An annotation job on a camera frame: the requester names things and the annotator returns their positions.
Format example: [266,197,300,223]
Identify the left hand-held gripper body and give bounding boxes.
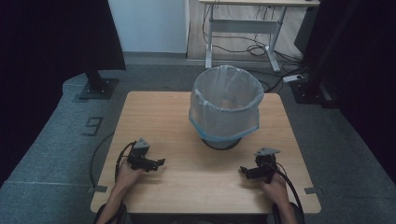
[126,137,151,172]

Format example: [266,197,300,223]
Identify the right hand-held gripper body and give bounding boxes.
[253,147,281,183]

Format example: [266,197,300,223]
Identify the trash bin with plastic liner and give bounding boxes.
[188,64,265,143]

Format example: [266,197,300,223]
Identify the person's left hand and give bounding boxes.
[114,161,145,194]

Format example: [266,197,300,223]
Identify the person's right hand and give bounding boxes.
[261,173,289,204]

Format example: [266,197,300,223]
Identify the black stand base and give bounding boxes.
[78,69,120,101]

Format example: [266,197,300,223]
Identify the white power strip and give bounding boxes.
[282,74,304,84]

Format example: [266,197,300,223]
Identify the black metal stand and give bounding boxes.
[289,0,359,110]

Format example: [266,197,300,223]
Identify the black curtain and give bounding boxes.
[0,0,127,188]

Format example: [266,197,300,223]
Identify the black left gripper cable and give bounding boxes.
[113,141,138,185]

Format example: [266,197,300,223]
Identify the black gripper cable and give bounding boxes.
[270,161,304,216]
[113,141,138,185]

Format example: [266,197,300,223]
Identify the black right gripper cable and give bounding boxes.
[270,161,304,216]

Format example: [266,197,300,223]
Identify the black floor cable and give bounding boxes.
[89,132,116,189]

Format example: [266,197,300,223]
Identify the tangle of black cables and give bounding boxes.
[201,4,309,93]

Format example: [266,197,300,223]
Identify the white desk frame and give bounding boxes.
[198,0,321,74]

